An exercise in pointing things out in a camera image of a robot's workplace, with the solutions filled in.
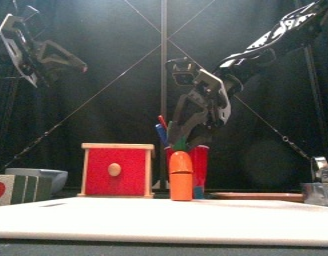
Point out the red wooden box with knob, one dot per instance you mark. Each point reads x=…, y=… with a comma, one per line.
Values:
x=115, y=170

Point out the grey bowl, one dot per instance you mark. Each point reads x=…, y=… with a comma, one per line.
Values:
x=47, y=176

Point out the toy sushi roll block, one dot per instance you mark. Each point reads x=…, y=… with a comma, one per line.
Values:
x=15, y=190

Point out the white cutting board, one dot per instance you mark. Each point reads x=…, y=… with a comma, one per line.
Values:
x=162, y=220

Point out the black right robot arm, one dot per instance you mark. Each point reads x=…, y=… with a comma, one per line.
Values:
x=278, y=35

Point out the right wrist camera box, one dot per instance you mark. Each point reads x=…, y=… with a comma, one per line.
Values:
x=184, y=71

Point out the blue marker pen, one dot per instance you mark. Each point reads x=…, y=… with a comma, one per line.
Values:
x=162, y=135

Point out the green pen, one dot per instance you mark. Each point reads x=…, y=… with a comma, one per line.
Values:
x=170, y=128

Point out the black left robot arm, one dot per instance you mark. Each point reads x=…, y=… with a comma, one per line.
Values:
x=3, y=63

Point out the red pen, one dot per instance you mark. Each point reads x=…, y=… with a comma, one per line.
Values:
x=163, y=121

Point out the orange toy carrot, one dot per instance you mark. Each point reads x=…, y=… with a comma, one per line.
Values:
x=180, y=180

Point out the vertical metal frame pole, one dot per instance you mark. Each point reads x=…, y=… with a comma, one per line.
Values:
x=163, y=40

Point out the brown wooden board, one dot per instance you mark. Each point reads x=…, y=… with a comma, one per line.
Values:
x=255, y=196

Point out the silver metal cup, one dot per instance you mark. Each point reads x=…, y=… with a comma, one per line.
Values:
x=321, y=193

